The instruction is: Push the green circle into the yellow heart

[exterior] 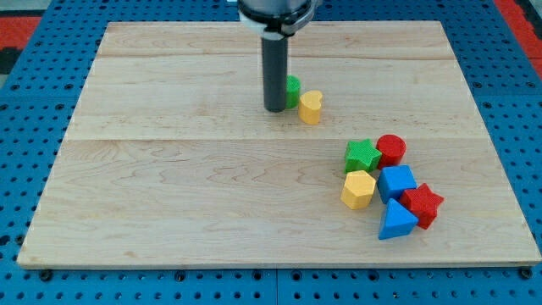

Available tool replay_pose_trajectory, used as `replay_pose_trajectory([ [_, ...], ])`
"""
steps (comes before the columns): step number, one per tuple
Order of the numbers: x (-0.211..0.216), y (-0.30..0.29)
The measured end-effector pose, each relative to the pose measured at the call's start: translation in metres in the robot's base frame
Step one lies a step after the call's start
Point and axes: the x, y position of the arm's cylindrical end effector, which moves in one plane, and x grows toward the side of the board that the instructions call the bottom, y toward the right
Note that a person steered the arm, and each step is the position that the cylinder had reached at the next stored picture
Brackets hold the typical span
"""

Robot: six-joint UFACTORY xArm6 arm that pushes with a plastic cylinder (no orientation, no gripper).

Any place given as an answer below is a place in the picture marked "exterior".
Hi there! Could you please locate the green circle block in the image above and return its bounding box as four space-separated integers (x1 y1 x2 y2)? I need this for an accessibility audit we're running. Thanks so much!
286 75 301 109

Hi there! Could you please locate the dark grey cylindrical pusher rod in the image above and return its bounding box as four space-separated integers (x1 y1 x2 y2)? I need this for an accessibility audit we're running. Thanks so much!
261 38 288 113

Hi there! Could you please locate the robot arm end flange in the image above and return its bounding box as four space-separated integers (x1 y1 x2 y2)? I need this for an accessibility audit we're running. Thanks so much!
237 0 323 41

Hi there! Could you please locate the yellow heart block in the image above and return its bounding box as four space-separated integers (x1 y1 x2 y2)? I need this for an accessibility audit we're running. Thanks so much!
298 90 324 125

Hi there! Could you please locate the green star block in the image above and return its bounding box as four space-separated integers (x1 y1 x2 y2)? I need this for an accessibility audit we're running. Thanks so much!
344 139 382 173

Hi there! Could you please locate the yellow hexagon block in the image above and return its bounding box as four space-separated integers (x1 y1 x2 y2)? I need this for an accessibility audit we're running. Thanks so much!
340 170 376 210

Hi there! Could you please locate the light wooden board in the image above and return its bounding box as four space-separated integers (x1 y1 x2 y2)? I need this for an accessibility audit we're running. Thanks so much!
18 21 541 269

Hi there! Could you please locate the red cylinder block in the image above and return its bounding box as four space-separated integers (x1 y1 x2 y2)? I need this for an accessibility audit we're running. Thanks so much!
376 134 407 169

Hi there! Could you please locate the blue cube block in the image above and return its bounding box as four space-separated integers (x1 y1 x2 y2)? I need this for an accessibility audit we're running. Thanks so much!
377 164 418 204

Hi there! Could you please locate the blue triangle block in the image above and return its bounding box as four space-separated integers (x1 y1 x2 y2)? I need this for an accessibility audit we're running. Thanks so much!
378 198 418 240

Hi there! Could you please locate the red star block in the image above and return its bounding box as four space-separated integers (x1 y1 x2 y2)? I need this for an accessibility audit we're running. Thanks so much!
399 183 445 230

